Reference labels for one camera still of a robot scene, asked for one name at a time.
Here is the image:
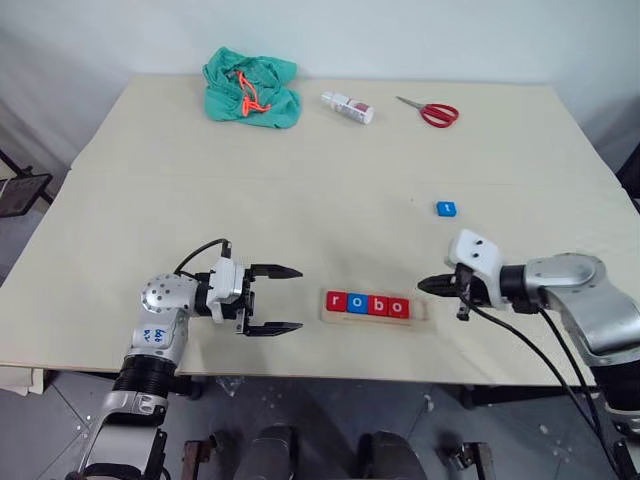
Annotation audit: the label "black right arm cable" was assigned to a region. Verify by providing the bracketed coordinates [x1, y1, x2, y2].
[464, 299, 632, 480]

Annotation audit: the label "red handled scissors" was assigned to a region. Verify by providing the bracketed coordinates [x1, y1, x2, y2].
[395, 95, 460, 129]

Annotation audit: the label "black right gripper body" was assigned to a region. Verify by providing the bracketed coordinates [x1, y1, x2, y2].
[452, 264, 494, 322]

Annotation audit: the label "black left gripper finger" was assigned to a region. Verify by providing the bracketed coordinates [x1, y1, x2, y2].
[243, 321, 305, 340]
[248, 263, 305, 282]

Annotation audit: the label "clear plastic bag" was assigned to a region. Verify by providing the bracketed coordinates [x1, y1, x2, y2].
[213, 377, 245, 400]

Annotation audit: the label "wooden letter tray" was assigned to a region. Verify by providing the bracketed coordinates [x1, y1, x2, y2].
[318, 288, 433, 330]

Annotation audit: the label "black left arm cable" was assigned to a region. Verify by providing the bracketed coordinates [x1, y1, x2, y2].
[175, 238, 235, 282]

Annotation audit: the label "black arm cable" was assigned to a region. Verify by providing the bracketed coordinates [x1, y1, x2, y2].
[464, 299, 632, 480]
[175, 238, 235, 282]

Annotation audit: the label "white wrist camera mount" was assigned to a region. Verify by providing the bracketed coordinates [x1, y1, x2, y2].
[446, 228, 507, 309]
[205, 256, 247, 324]

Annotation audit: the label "green cloth bag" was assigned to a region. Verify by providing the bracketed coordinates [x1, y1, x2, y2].
[202, 46, 303, 130]

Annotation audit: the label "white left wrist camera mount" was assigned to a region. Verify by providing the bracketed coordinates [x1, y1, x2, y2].
[205, 256, 247, 324]

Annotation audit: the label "rusty metal bracket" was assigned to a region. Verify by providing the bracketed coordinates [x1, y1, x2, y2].
[438, 439, 497, 480]
[182, 433, 226, 480]

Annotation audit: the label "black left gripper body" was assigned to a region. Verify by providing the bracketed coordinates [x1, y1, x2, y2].
[234, 266, 259, 335]

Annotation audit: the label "white plastic bottle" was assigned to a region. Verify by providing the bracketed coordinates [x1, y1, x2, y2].
[320, 91, 376, 125]

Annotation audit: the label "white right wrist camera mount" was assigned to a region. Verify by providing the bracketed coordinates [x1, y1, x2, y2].
[446, 228, 507, 309]

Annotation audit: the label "dark rounded shape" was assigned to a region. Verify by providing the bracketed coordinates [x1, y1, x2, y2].
[358, 430, 417, 480]

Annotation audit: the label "black metal stand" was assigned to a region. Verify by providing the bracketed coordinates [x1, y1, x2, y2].
[0, 148, 55, 219]

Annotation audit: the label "orange drawstring cord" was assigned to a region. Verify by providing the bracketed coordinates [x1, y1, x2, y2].
[235, 71, 272, 115]

